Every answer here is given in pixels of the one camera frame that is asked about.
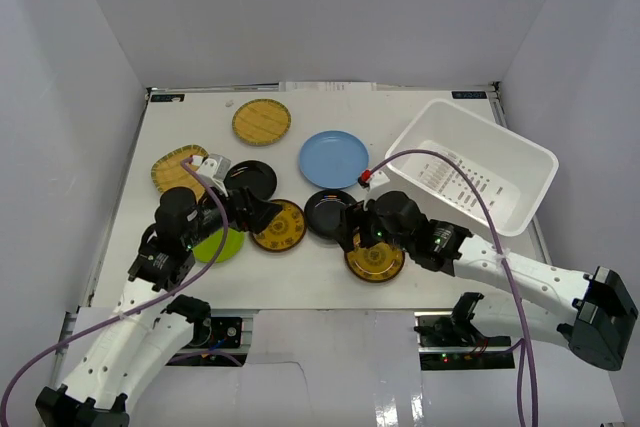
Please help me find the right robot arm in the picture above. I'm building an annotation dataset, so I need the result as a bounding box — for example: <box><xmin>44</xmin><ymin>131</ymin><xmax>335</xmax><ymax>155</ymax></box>
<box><xmin>334</xmin><ymin>191</ymin><xmax>639</xmax><ymax>371</ymax></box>

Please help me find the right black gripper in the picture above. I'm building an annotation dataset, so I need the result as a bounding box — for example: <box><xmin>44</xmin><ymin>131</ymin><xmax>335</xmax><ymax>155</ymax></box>
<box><xmin>331</xmin><ymin>200</ymin><xmax>412</xmax><ymax>254</ymax></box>

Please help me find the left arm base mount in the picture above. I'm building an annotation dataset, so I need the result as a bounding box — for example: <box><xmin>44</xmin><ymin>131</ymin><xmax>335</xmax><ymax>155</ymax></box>
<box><xmin>169</xmin><ymin>316</ymin><xmax>247</xmax><ymax>367</ymax></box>

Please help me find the black plate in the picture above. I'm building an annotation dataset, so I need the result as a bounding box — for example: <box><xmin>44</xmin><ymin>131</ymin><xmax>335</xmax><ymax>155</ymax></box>
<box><xmin>304</xmin><ymin>189</ymin><xmax>356</xmax><ymax>240</ymax></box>
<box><xmin>224</xmin><ymin>160</ymin><xmax>277</xmax><ymax>200</ymax></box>

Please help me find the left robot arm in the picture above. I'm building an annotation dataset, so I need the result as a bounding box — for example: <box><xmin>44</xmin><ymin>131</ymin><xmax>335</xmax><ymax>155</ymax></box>
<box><xmin>35</xmin><ymin>187</ymin><xmax>282</xmax><ymax>426</ymax></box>

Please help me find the square yellow woven plate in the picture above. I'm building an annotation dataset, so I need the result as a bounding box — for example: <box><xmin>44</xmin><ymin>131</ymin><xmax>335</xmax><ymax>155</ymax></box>
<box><xmin>151</xmin><ymin>144</ymin><xmax>208</xmax><ymax>199</ymax></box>

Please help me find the white plastic bin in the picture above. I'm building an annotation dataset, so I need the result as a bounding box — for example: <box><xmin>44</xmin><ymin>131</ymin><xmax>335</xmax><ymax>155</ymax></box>
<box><xmin>386</xmin><ymin>99</ymin><xmax>559</xmax><ymax>237</ymax></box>

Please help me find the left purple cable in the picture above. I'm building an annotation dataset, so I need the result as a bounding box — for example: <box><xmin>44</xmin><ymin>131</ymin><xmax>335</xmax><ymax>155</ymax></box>
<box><xmin>0</xmin><ymin>155</ymin><xmax>230</xmax><ymax>416</ymax></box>

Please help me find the round yellow woven plate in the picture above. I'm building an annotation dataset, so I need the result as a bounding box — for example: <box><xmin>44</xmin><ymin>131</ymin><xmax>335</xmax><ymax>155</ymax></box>
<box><xmin>232</xmin><ymin>99</ymin><xmax>292</xmax><ymax>147</ymax></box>

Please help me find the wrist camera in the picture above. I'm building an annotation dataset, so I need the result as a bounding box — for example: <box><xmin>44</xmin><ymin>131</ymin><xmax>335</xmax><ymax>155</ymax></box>
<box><xmin>191</xmin><ymin>154</ymin><xmax>231</xmax><ymax>185</ymax></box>
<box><xmin>357</xmin><ymin>169</ymin><xmax>390</xmax><ymax>191</ymax></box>

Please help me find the yellow patterned plate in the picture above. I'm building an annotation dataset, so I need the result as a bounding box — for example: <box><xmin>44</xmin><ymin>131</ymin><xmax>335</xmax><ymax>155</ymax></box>
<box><xmin>251</xmin><ymin>199</ymin><xmax>307</xmax><ymax>253</ymax></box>
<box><xmin>344</xmin><ymin>242</ymin><xmax>405</xmax><ymax>283</ymax></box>

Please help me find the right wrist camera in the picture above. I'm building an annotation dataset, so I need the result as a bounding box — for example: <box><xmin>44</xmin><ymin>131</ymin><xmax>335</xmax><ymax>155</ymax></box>
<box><xmin>357</xmin><ymin>169</ymin><xmax>390</xmax><ymax>191</ymax></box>

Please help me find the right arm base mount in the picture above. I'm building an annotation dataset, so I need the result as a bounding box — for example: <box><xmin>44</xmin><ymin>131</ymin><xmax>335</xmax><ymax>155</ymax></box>
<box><xmin>414</xmin><ymin>312</ymin><xmax>515</xmax><ymax>372</ymax></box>

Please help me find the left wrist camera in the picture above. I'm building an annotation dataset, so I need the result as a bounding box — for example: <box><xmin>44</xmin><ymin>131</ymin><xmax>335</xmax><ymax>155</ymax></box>
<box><xmin>191</xmin><ymin>154</ymin><xmax>231</xmax><ymax>185</ymax></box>

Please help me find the blue plate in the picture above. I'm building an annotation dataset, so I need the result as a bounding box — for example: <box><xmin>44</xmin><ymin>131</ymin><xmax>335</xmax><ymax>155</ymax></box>
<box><xmin>298</xmin><ymin>130</ymin><xmax>369</xmax><ymax>189</ymax></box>

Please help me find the lime green plate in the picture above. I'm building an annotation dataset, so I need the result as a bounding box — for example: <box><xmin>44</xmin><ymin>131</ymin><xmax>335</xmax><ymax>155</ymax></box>
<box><xmin>193</xmin><ymin>229</ymin><xmax>245</xmax><ymax>263</ymax></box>

